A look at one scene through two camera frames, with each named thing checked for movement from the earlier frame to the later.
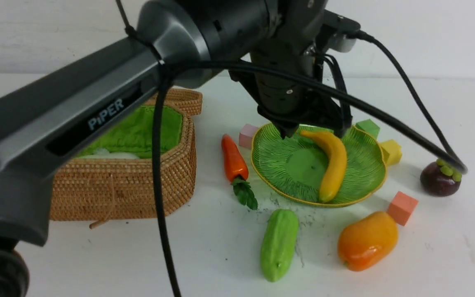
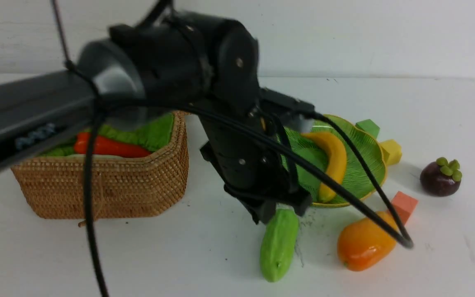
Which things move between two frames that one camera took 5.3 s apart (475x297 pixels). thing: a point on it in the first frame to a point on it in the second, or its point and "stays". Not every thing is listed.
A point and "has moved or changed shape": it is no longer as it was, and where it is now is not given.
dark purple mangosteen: [438, 179] stays
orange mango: [363, 243] stays
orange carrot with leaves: [236, 171] has moved or changed shape
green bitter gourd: [278, 242] stays
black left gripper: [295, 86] to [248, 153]
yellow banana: [337, 168] stays
